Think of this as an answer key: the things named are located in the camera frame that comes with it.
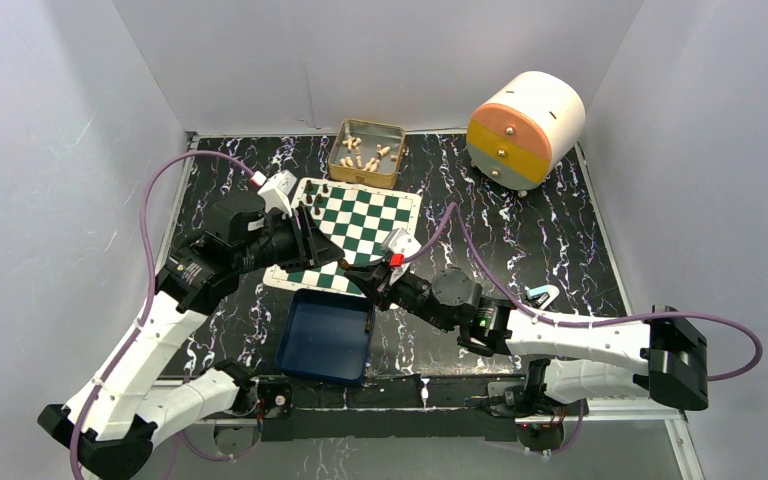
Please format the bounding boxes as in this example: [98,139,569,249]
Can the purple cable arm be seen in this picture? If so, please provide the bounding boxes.
[69,150,263,480]
[403,202,764,458]

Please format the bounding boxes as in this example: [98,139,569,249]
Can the aluminium rail frame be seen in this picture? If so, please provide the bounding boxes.
[77,132,703,480]

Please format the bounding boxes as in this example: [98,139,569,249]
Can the blue plastic tray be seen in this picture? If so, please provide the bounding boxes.
[275,289,375,386]

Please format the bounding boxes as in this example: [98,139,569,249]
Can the light wooden chess pieces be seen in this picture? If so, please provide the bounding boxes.
[331,136,400,174]

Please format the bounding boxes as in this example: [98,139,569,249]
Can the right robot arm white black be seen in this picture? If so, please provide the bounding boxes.
[344,261,709,414]

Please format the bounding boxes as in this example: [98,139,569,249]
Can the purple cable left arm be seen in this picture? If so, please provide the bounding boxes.
[69,150,263,480]

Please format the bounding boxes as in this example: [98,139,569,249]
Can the gold metal tin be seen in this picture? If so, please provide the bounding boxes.
[327,119,406,189]

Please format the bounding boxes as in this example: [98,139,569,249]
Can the green white chess board mat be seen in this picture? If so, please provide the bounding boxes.
[263,177,422,297]

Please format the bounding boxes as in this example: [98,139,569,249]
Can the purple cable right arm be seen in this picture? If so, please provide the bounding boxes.
[403,202,764,458]

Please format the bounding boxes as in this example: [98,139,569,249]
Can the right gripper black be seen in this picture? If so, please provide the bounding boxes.
[345,256,455,334]

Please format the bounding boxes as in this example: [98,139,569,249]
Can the black base bar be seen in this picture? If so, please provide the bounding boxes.
[193,374,587,444]

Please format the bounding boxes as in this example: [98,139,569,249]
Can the round mini drawer cabinet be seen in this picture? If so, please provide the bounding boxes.
[466,71,586,197]

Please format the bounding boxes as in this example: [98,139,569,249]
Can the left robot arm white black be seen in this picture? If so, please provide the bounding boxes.
[38,191,344,479]

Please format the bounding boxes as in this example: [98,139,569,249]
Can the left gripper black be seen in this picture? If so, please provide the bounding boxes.
[235,205,345,274]

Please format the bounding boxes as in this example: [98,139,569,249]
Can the small white clip object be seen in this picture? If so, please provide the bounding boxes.
[527,285,560,310]

